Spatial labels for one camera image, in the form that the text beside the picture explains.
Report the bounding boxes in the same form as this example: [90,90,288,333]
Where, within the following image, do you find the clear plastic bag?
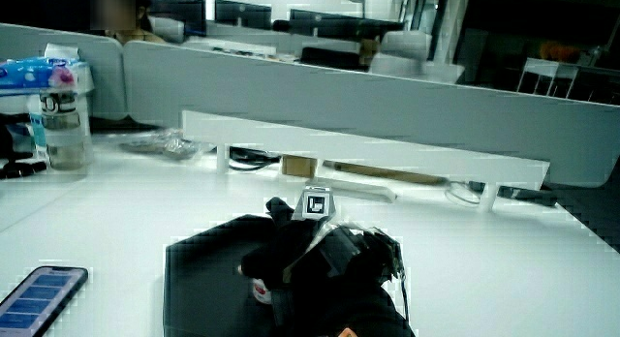
[117,128,214,162]

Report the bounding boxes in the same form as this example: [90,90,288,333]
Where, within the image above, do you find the black computer monitor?
[214,0,273,31]
[144,0,208,37]
[271,8,406,42]

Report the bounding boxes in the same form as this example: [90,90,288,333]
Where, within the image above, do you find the black mat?
[163,214,292,337]

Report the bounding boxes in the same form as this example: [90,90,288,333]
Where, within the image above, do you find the white plate with red print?
[249,277,274,306]

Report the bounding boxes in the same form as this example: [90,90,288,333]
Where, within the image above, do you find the clear plastic bottle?
[39,90,87,171]

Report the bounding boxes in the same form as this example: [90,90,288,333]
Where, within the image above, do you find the small cardboard box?
[281,154,319,179]

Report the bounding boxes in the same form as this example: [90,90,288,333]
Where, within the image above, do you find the black cable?
[228,146,282,172]

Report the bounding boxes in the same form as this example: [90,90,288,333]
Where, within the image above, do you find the white metal rack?
[515,57,580,100]

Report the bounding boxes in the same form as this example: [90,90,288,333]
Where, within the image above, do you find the black desk object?
[0,160,48,180]

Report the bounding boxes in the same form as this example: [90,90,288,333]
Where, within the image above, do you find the white desk shelf riser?
[181,108,551,214]

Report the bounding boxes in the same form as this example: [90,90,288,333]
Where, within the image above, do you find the wooden stick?
[323,160,450,187]

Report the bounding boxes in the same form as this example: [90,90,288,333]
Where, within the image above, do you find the black smartphone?
[0,265,90,337]

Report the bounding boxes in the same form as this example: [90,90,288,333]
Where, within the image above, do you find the white flat bar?
[305,176,398,204]

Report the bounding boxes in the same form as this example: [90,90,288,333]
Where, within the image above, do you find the person's right hand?
[238,184,407,299]

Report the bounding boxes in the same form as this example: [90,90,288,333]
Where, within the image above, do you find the person's right forearm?
[270,277,417,337]

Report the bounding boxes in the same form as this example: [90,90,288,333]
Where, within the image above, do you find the grey desk partition panel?
[0,22,128,121]
[121,40,620,189]

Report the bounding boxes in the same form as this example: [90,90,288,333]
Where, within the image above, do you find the blue tissue packet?
[0,55,91,97]

